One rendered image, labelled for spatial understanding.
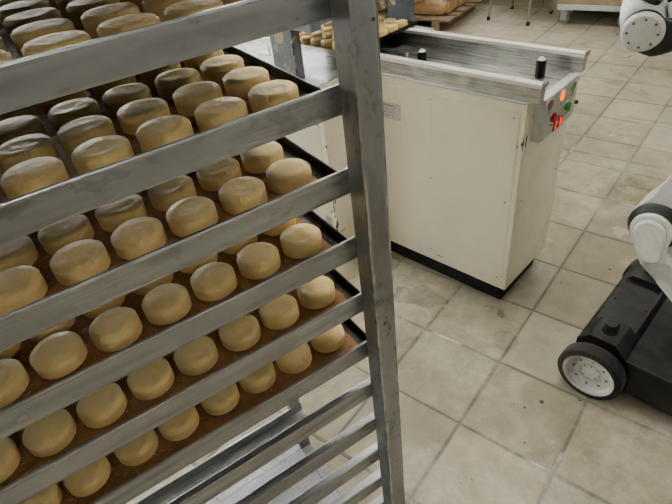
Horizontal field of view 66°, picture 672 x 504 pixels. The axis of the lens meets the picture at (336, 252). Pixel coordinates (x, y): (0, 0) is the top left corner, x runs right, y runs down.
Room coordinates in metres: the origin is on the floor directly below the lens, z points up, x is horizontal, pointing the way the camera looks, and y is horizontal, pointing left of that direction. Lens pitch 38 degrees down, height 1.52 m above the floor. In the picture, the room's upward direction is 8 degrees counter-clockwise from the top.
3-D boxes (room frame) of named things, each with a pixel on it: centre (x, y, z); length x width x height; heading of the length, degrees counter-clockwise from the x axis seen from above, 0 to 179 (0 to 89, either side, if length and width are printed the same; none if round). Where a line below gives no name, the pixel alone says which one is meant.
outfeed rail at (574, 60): (2.36, -0.21, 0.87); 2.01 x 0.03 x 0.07; 42
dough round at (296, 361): (0.49, 0.08, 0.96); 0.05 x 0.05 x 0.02
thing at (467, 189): (1.81, -0.52, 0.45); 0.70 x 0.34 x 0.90; 42
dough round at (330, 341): (0.52, 0.03, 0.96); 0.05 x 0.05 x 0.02
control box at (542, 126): (1.54, -0.76, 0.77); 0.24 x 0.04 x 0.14; 132
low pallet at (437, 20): (5.64, -1.12, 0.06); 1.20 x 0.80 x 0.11; 49
